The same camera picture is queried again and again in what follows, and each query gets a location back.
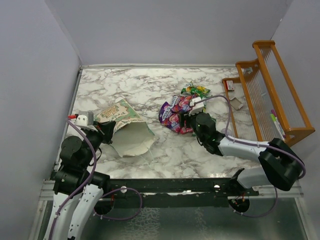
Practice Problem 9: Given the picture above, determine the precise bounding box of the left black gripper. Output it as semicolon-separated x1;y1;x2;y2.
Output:
82;119;116;168

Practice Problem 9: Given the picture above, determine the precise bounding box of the purple pink snack packet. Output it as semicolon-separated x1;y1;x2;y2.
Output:
170;94;197;114

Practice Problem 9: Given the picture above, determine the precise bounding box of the green printed paper bag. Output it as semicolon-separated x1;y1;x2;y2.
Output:
95;98;155;157

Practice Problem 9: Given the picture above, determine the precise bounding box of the yellow green snack packet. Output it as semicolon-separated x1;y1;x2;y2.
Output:
180;82;211;99

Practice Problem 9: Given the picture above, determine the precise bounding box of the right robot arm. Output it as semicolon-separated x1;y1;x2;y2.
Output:
179;112;306;196

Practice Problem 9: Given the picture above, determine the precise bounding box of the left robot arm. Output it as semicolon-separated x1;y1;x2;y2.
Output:
44;119;116;240

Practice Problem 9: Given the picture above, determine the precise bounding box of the small clear plastic cup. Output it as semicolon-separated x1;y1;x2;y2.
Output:
221;128;232;136

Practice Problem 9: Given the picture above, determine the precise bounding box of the small grey cardboard box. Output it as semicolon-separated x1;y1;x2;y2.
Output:
229;97;244;110

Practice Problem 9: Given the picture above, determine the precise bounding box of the red white small box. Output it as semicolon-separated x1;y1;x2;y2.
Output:
225;80;235;92

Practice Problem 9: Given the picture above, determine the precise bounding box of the wooden tiered rack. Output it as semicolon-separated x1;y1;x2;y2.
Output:
222;40;315;147

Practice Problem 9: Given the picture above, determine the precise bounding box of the green marker pen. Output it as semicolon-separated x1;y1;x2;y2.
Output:
270;113;286;141

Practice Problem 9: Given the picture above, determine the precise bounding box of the purple marker pen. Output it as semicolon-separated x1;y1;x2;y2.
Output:
271;109;285;135

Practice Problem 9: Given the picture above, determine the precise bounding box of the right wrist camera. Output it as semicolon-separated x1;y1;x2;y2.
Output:
188;97;205;116

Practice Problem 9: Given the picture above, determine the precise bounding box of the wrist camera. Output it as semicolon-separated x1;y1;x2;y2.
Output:
188;97;205;116
74;111;96;131

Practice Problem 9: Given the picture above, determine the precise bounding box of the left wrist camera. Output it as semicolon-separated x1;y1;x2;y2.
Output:
74;111;96;131

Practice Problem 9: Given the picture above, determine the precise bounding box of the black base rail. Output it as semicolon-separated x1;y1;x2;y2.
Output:
87;167;261;210

